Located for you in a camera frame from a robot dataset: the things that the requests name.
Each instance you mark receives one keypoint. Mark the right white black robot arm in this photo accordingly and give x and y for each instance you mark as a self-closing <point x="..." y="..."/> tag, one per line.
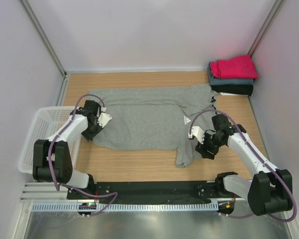
<point x="270" y="190"/>

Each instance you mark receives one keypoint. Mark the left aluminium corner post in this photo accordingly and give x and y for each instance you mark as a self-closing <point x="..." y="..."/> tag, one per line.
<point x="43" y="37"/>

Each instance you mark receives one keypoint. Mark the folded white t shirt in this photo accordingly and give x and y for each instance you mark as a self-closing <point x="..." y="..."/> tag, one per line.
<point x="225" y="94"/>

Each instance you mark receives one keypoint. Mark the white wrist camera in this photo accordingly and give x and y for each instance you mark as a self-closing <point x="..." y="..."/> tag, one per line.
<point x="103" y="118"/>
<point x="198" y="133"/>

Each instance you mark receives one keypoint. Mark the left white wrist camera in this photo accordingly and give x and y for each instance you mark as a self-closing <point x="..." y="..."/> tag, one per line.
<point x="103" y="118"/>

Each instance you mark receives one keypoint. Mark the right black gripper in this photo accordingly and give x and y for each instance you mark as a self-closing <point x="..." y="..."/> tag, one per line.
<point x="202" y="149"/>

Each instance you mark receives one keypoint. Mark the right aluminium corner post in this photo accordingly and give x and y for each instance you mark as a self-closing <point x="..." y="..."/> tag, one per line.
<point x="271" y="16"/>

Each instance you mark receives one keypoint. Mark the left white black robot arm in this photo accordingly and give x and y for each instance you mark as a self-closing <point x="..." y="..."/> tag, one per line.
<point x="51" y="157"/>

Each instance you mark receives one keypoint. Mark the slotted cable duct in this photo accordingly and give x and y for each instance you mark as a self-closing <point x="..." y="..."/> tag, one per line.
<point x="92" y="208"/>

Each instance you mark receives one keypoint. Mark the aluminium rail frame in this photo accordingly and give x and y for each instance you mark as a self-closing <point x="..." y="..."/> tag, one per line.
<point x="37" y="190"/>

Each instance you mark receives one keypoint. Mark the folded black t shirt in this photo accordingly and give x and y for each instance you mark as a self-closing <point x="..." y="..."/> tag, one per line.
<point x="234" y="89"/>

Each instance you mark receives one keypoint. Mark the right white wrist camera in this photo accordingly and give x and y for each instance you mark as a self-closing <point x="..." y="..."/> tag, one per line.
<point x="198" y="133"/>

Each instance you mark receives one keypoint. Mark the white plastic basket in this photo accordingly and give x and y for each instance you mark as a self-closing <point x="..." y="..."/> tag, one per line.
<point x="46" y="122"/>

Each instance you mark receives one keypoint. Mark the folded pink t shirt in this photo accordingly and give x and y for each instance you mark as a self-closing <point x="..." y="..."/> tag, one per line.
<point x="240" y="67"/>

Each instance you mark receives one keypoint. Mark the aluminium corner post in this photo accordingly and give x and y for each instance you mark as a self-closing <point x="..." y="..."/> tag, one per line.
<point x="43" y="37"/>
<point x="271" y="16"/>

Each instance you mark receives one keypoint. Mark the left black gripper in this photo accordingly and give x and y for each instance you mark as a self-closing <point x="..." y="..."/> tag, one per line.
<point x="90" y="136"/>

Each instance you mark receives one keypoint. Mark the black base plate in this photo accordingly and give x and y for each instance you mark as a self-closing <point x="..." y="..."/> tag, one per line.
<point x="225" y="206"/>

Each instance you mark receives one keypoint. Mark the folded blue grey t shirt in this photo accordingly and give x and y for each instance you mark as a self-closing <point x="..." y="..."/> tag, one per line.
<point x="213" y="81"/>

